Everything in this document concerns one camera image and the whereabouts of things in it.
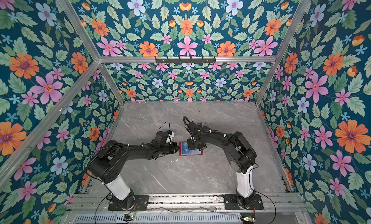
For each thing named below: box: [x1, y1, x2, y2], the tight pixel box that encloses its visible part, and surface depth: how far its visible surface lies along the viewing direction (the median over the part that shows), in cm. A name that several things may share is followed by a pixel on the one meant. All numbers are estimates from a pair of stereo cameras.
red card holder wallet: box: [178, 141, 204, 157], surface depth 93 cm
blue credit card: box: [181, 141, 191, 154], surface depth 94 cm
